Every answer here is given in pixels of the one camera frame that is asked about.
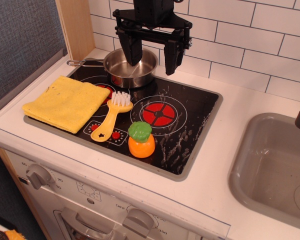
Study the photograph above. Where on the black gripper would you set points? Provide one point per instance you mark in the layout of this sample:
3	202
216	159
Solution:
153	20

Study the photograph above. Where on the orange toy carrot green top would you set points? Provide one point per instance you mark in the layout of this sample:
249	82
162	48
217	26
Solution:
141	142

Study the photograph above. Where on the silver metal pot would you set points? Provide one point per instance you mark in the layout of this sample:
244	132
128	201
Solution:
121	73

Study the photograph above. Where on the yellow dish brush white bristles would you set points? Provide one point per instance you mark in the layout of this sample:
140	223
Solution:
120	103

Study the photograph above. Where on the black toy stove top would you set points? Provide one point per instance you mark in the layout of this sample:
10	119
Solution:
180	116

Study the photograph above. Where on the yellow folded cloth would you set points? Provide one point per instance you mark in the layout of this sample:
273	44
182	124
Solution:
67	104

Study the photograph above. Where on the grey sink basin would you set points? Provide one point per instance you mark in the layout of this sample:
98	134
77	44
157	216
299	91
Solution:
265	176

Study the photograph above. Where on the grey left oven knob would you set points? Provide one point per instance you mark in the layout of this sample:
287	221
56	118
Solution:
38	176

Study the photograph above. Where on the grey oven knob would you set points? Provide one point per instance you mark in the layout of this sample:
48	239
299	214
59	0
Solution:
138	222
38	176

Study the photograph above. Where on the grey right oven knob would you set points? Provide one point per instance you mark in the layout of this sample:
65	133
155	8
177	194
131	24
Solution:
138	222

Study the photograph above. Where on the white toy oven front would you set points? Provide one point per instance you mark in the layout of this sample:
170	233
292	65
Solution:
69	209

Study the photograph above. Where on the orange fuzzy object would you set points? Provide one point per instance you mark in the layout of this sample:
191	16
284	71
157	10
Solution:
11	235

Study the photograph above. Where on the wooden side post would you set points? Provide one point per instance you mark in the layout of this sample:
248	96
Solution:
77	27

